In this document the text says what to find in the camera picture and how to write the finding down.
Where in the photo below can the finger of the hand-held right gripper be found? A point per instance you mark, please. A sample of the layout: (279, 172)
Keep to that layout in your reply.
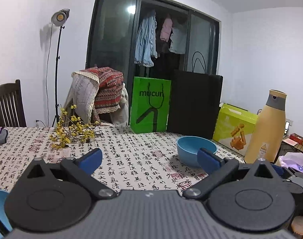
(277, 169)

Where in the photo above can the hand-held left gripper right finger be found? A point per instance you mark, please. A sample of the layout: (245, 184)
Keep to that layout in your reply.
(208, 160)

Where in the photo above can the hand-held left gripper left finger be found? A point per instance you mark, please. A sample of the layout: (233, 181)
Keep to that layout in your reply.
(91, 158)

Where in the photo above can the crumpled white tissue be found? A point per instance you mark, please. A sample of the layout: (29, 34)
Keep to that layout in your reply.
(291, 158)

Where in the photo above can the yellow flower branch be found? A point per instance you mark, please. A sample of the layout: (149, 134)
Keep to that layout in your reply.
(74, 129)

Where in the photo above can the red box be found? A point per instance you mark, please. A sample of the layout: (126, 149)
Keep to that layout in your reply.
(298, 138)

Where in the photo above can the yellow-green snack box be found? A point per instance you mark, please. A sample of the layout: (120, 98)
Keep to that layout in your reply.
(228, 127)

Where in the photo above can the beige thermos bottle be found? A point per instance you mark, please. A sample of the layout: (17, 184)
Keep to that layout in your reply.
(266, 129)

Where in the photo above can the small lit screen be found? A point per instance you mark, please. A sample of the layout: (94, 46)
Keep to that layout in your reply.
(289, 127)

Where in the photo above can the calligraphy printed tablecloth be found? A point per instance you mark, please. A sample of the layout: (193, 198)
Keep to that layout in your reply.
(141, 159)

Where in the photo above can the black paper bag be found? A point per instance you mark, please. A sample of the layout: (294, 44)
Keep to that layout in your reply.
(193, 104)

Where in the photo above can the white quilted cloth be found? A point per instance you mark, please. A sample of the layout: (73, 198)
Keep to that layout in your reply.
(81, 94)

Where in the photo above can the green paper bag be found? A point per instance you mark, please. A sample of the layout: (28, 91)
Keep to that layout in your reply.
(146, 109)

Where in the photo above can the dark wooden chair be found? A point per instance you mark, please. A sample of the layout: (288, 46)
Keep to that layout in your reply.
(9, 104)

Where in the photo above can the hanging white garment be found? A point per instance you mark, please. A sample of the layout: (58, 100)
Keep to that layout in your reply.
(177, 42)

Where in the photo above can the dark sliding glass door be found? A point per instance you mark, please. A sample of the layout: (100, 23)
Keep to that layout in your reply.
(111, 34)

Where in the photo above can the hanging light blue shirt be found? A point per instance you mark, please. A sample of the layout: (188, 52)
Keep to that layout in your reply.
(145, 42)

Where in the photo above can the hanging pink garment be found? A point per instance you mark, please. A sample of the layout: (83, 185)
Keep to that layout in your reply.
(166, 29)

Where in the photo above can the studio light on stand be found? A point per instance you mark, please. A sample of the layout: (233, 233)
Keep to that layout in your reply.
(59, 17)

